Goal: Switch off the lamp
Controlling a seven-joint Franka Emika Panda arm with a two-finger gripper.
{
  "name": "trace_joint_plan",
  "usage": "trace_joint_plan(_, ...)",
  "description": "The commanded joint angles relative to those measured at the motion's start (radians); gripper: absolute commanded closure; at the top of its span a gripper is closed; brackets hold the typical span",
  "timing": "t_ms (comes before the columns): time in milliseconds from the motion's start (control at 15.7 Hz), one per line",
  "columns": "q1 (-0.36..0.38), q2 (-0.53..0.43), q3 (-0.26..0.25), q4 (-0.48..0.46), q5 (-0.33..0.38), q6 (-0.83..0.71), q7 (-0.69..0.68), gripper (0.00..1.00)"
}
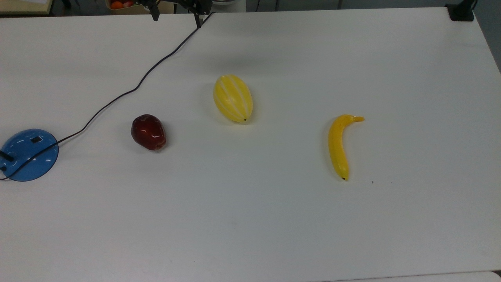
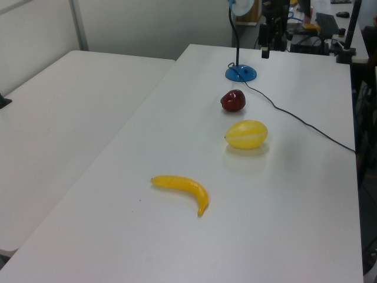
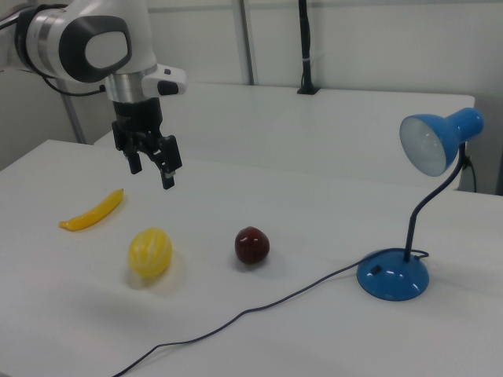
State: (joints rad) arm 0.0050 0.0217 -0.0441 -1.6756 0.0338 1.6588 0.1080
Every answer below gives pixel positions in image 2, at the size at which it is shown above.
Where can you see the blue gooseneck desk lamp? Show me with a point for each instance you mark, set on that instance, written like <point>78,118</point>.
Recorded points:
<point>240,75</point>

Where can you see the black computer mouse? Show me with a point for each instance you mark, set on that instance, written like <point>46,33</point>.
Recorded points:
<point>342,13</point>

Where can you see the black computer keyboard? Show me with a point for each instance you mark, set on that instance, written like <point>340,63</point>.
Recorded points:
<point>327,21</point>

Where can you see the red toy apple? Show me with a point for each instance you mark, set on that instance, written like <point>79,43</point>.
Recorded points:
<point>232,101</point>

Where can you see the yellow striped toy melon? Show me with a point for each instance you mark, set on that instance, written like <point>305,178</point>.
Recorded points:
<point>246,134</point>

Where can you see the yellow toy banana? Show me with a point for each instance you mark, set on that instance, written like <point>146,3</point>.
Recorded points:
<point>188,186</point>

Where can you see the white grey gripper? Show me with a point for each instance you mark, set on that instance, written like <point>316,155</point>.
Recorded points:
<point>275,28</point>

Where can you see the black table clamp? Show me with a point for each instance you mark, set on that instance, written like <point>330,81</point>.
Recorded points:
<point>4,101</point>

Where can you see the black pole with clamp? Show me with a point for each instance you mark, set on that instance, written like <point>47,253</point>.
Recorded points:
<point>350,29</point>

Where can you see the black orange stop button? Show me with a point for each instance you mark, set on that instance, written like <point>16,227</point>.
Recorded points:
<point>342,32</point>

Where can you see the black electronics box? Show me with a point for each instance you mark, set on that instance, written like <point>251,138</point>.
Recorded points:
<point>309,45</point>

